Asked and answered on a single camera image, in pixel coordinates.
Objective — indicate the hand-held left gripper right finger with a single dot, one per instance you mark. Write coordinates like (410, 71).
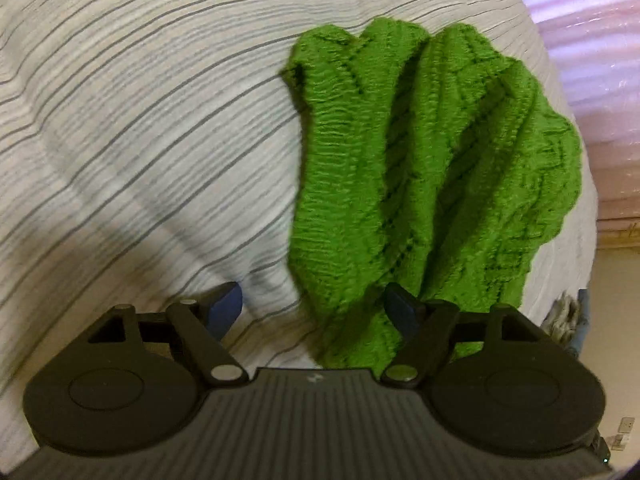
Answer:
(402, 310)

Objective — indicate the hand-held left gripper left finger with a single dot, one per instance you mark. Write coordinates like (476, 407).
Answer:
(227, 310)

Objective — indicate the green knitted sweater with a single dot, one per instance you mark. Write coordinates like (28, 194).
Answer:
(425, 160)

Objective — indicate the grey fluffy cloth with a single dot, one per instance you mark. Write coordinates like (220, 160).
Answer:
(564, 317)

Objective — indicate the striped white bed sheet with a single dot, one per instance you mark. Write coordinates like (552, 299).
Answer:
(150, 110)

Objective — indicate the pink curtain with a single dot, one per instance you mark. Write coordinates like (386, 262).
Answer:
(590, 35)

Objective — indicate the white wall outlet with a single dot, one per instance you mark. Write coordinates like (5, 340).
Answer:
(624, 427)

